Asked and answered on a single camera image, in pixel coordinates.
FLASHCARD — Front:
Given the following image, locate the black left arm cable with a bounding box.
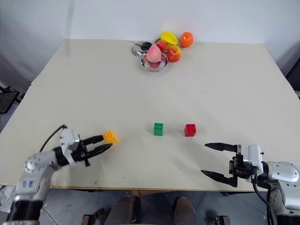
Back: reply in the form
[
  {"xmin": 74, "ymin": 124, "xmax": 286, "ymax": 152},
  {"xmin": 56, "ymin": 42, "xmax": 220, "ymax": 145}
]
[{"xmin": 39, "ymin": 124, "xmax": 67, "ymax": 152}]

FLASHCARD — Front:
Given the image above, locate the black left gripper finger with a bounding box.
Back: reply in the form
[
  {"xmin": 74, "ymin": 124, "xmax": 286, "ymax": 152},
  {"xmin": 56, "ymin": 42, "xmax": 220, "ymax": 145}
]
[
  {"xmin": 87, "ymin": 143, "xmax": 113, "ymax": 158},
  {"xmin": 82, "ymin": 134, "xmax": 105, "ymax": 146}
]

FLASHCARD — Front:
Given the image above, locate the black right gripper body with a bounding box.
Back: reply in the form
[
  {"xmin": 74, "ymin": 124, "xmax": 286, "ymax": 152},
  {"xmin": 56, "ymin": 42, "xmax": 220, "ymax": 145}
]
[{"xmin": 229, "ymin": 144, "xmax": 253, "ymax": 188}]

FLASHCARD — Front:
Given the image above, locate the black chair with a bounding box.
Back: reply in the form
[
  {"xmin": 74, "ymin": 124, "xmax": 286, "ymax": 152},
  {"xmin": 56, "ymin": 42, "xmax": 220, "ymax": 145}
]
[{"xmin": 0, "ymin": 86, "xmax": 21, "ymax": 116}]

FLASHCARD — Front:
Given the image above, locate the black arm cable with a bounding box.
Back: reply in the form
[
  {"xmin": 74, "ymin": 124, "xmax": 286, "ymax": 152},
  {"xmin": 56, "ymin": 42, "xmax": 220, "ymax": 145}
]
[
  {"xmin": 39, "ymin": 124, "xmax": 67, "ymax": 152},
  {"xmin": 252, "ymin": 180, "xmax": 275, "ymax": 225}
]

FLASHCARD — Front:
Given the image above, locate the dark furniture piece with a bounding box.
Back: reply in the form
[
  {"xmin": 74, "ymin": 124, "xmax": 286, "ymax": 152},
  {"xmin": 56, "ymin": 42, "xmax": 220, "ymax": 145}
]
[{"xmin": 285, "ymin": 58, "xmax": 300, "ymax": 94}]

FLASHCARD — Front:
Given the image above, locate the yellow toy brick cube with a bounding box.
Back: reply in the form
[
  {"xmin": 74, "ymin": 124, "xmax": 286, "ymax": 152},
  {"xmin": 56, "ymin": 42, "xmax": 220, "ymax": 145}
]
[{"xmin": 103, "ymin": 130, "xmax": 120, "ymax": 144}]

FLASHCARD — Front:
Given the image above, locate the pink toy peach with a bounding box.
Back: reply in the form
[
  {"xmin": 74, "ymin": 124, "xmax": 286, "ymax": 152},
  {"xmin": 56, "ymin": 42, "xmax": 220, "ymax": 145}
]
[{"xmin": 146, "ymin": 45, "xmax": 163, "ymax": 64}]

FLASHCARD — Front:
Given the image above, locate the crumpled white plastic sheet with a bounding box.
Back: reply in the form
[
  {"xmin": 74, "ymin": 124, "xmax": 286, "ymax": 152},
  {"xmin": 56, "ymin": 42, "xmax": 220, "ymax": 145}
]
[{"xmin": 0, "ymin": 184, "xmax": 16, "ymax": 213}]

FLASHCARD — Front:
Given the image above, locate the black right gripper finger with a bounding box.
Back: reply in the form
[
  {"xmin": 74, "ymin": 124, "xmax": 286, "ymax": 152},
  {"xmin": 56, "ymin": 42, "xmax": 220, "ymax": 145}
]
[
  {"xmin": 204, "ymin": 142, "xmax": 238, "ymax": 153},
  {"xmin": 201, "ymin": 170, "xmax": 235, "ymax": 186}
]

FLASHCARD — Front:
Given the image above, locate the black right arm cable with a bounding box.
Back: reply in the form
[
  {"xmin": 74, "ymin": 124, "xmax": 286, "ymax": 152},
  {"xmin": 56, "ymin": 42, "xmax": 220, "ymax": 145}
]
[{"xmin": 252, "ymin": 180, "xmax": 275, "ymax": 225}]

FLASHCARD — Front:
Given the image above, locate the orange toy fruit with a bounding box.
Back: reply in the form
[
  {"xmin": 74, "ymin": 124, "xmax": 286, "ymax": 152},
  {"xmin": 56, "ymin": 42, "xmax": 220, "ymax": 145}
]
[{"xmin": 180, "ymin": 31, "xmax": 195, "ymax": 48}]

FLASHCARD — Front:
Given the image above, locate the small red toy apple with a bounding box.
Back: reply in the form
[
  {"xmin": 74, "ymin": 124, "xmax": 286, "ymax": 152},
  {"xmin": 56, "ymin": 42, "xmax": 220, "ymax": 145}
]
[{"xmin": 155, "ymin": 40, "xmax": 168, "ymax": 52}]

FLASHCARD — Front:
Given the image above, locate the green toy brick cube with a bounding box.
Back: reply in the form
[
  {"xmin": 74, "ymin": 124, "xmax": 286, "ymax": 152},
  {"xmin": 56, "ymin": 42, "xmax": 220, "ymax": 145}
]
[{"xmin": 153, "ymin": 122, "xmax": 165, "ymax": 136}]

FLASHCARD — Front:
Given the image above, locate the red toy brick cube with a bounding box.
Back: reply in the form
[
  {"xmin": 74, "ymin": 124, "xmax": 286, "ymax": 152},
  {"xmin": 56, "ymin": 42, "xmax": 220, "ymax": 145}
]
[{"xmin": 184, "ymin": 124, "xmax": 197, "ymax": 137}]

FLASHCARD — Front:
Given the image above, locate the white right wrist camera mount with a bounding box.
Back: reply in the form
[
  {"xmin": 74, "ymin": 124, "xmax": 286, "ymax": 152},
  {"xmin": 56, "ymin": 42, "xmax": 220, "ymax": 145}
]
[{"xmin": 242, "ymin": 143, "xmax": 265, "ymax": 181}]

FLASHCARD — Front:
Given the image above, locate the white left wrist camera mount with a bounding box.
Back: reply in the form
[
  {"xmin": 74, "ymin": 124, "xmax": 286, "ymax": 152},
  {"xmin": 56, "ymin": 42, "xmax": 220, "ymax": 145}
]
[{"xmin": 59, "ymin": 128, "xmax": 81, "ymax": 165}]

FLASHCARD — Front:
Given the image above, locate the dark rounded shape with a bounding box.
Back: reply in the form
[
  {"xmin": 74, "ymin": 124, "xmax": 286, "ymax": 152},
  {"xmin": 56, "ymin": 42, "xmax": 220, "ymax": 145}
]
[
  {"xmin": 109, "ymin": 195, "xmax": 142, "ymax": 225},
  {"xmin": 172, "ymin": 196, "xmax": 197, "ymax": 225}
]

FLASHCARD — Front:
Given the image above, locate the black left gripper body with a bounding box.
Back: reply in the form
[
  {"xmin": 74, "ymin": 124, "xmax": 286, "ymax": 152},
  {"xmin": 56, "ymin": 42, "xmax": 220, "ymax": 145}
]
[{"xmin": 71, "ymin": 139, "xmax": 92, "ymax": 168}]

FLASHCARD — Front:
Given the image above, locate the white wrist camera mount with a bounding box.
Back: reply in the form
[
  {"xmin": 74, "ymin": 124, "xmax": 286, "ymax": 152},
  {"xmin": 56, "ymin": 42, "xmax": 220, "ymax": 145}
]
[
  {"xmin": 242, "ymin": 143, "xmax": 265, "ymax": 181},
  {"xmin": 59, "ymin": 128, "xmax": 81, "ymax": 165}
]

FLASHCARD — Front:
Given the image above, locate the red and yellow toy apple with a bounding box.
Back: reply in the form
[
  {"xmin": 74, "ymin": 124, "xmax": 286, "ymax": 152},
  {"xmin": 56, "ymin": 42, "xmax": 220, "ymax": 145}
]
[{"xmin": 167, "ymin": 45, "xmax": 183, "ymax": 63}]

